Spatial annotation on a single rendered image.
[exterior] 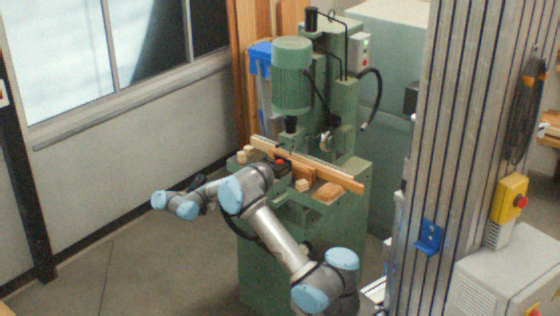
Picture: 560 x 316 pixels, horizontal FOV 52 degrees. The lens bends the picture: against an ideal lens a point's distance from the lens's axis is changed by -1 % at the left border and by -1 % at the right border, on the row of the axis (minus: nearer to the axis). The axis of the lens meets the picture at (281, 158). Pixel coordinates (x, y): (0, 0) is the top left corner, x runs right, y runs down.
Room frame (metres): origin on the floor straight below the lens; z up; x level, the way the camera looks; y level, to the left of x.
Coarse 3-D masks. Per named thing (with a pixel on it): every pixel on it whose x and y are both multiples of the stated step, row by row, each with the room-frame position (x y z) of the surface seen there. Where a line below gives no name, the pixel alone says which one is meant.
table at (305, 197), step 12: (252, 156) 2.45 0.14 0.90; (264, 156) 2.45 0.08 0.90; (228, 168) 2.41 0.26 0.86; (240, 168) 2.36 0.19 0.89; (324, 180) 2.24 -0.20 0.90; (288, 192) 2.18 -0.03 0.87; (300, 192) 2.14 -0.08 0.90; (312, 192) 2.14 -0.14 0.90; (348, 192) 2.16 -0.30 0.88; (276, 204) 2.10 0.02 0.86; (312, 204) 2.09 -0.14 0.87; (324, 204) 2.05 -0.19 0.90; (336, 204) 2.09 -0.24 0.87
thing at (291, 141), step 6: (300, 126) 2.44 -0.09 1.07; (282, 132) 2.38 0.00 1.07; (300, 132) 2.38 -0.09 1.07; (306, 132) 2.42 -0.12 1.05; (282, 138) 2.35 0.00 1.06; (288, 138) 2.33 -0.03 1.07; (294, 138) 2.35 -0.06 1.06; (300, 138) 2.38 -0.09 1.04; (288, 144) 2.32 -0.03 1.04; (294, 144) 2.35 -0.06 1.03; (300, 144) 2.38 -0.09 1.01; (288, 150) 2.33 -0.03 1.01
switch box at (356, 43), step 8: (360, 32) 2.59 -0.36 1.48; (352, 40) 2.51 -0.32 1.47; (360, 40) 2.49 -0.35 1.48; (368, 40) 2.54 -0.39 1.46; (352, 48) 2.50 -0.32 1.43; (360, 48) 2.49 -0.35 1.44; (368, 48) 2.55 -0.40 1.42; (352, 56) 2.50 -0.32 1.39; (360, 56) 2.49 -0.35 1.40; (368, 56) 2.55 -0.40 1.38; (352, 64) 2.50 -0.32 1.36; (360, 64) 2.50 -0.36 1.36; (368, 64) 2.55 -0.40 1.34
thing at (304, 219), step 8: (352, 160) 2.58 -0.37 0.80; (360, 160) 2.58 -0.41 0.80; (344, 168) 2.50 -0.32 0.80; (352, 168) 2.50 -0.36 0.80; (360, 168) 2.50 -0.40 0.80; (368, 168) 2.53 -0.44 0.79; (360, 176) 2.47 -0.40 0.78; (368, 176) 2.53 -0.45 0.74; (272, 208) 2.24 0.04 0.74; (280, 208) 2.21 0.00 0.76; (288, 208) 2.18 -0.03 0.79; (280, 216) 2.21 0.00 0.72; (288, 216) 2.18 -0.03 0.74; (296, 216) 2.15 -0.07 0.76; (304, 216) 2.12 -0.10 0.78; (312, 216) 2.15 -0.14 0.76; (320, 216) 2.20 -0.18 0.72; (296, 224) 2.15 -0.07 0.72; (304, 224) 2.12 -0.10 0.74
